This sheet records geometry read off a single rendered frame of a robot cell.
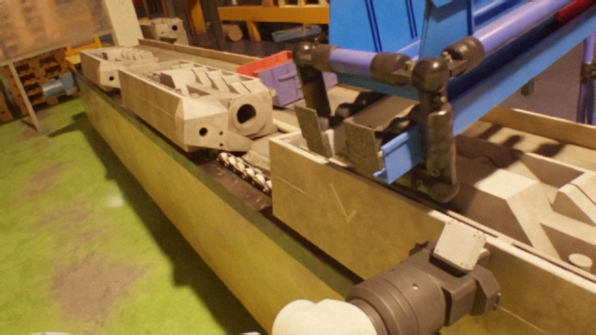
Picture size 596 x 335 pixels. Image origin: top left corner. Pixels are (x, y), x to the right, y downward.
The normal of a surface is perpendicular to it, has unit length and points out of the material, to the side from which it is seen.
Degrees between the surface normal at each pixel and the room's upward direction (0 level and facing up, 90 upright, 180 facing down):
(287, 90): 92
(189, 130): 90
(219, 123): 90
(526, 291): 80
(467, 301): 90
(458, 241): 50
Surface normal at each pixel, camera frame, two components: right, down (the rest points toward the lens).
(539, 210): 0.37, -0.45
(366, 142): -0.78, 0.48
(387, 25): 0.56, 0.26
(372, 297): -0.58, -0.46
